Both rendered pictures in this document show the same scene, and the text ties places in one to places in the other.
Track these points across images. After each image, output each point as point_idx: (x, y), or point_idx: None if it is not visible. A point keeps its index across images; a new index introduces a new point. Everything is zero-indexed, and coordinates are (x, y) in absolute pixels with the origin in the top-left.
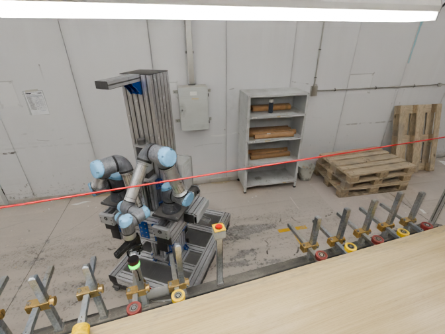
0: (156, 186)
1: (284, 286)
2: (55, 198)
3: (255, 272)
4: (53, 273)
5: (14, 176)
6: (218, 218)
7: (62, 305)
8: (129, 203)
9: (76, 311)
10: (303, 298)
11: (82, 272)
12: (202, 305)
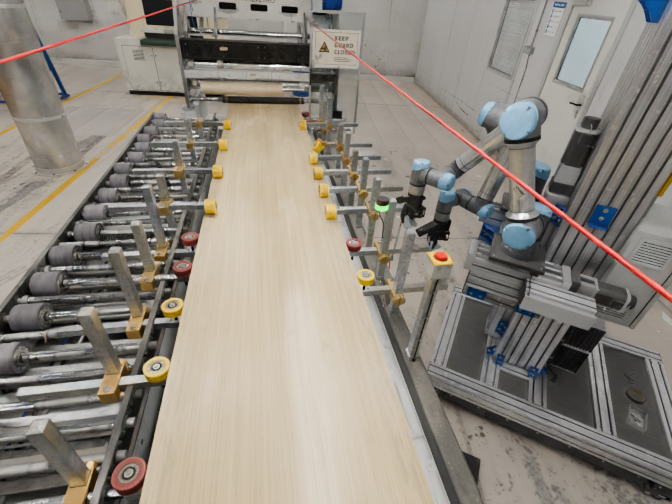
0: (551, 215)
1: (371, 412)
2: (377, 72)
3: (439, 419)
4: (460, 255)
5: None
6: (662, 454)
7: (423, 270)
8: (453, 164)
9: (417, 281)
10: (341, 440)
11: (466, 276)
12: (348, 296)
